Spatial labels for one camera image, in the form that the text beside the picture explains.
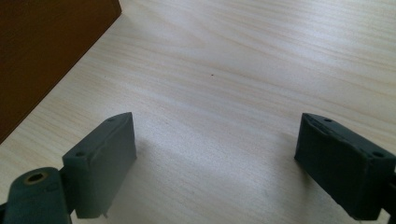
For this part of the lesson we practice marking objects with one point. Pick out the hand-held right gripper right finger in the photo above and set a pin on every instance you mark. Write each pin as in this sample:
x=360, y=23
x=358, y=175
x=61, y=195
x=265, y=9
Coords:
x=342, y=168

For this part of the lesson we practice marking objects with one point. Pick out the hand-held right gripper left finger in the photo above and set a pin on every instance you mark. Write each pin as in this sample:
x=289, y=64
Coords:
x=99, y=165

